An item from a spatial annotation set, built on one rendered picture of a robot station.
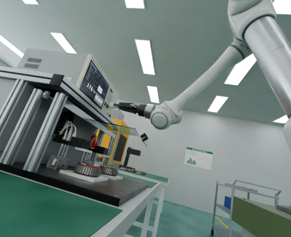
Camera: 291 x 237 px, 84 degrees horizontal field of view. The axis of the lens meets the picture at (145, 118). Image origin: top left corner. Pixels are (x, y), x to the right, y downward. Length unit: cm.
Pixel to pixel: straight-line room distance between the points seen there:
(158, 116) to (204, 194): 553
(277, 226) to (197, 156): 555
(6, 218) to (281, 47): 77
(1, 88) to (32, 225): 63
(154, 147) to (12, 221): 585
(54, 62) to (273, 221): 105
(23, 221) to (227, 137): 633
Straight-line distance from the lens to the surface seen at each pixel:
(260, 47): 72
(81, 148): 76
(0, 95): 84
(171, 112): 74
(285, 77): 64
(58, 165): 80
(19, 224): 33
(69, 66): 90
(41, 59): 103
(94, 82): 92
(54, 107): 66
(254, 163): 662
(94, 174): 72
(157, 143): 611
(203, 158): 614
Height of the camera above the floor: 87
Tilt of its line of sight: 16 degrees up
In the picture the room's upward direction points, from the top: 14 degrees clockwise
